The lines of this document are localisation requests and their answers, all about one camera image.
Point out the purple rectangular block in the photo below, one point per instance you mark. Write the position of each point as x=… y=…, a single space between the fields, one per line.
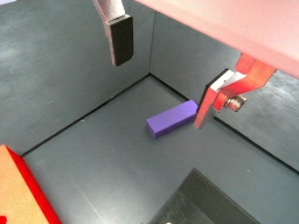
x=172 y=119

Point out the silver bolted gripper right finger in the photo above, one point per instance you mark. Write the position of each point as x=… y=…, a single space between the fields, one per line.
x=224 y=92

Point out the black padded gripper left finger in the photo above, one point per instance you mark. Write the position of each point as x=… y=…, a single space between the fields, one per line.
x=119 y=29

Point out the red shape sorting board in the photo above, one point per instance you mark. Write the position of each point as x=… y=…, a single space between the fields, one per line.
x=23 y=202

